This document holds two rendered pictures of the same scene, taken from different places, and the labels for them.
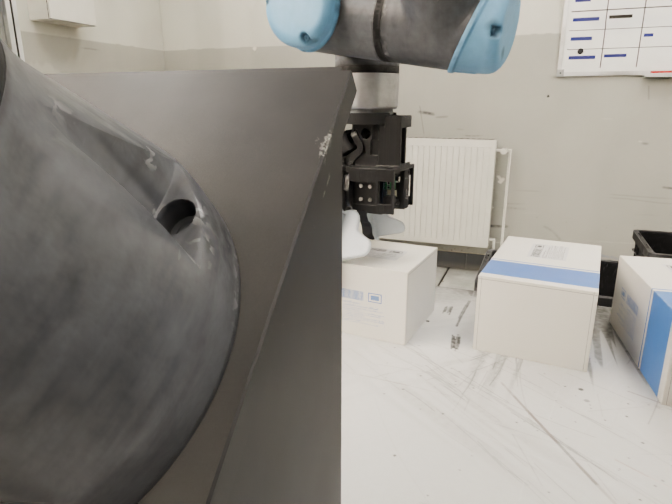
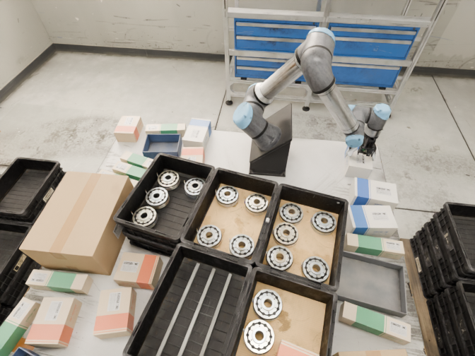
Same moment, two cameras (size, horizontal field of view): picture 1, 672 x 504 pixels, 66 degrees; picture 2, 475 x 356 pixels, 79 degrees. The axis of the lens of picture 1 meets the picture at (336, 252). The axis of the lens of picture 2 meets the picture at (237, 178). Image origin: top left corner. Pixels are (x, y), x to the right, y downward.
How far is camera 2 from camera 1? 1.36 m
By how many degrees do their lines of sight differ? 70
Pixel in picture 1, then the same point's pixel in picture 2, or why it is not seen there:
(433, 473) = (306, 183)
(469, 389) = (331, 186)
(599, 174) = not seen: outside the picture
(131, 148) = (271, 136)
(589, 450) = not seen: hidden behind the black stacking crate
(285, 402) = (275, 155)
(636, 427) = not seen: hidden behind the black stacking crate
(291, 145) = (283, 140)
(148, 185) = (271, 138)
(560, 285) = (355, 189)
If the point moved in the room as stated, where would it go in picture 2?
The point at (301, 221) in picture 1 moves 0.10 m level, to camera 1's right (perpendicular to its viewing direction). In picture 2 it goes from (278, 146) to (284, 160)
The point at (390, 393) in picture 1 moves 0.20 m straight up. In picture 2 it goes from (324, 176) to (333, 150)
